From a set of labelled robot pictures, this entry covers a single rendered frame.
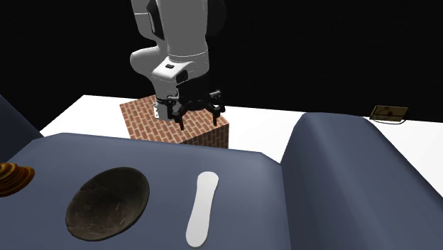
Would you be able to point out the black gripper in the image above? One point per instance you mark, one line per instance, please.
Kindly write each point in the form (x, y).
(193, 90)

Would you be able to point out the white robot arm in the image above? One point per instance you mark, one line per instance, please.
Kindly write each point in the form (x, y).
(187, 38)

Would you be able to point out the brick patterned robot stand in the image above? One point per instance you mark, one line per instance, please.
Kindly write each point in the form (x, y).
(145, 121)

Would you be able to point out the brown flat rectangular object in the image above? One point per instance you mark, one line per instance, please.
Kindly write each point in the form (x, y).
(388, 113)

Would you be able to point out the white flat elongated object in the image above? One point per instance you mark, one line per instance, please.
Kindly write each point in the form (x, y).
(202, 211)

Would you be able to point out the dark brown bowl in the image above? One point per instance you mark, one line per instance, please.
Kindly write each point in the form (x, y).
(107, 204)

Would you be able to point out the brown striped shell shaped object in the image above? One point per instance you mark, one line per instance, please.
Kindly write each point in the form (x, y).
(13, 178)

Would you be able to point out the blue grey sofa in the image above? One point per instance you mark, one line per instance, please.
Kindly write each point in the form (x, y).
(242, 180)

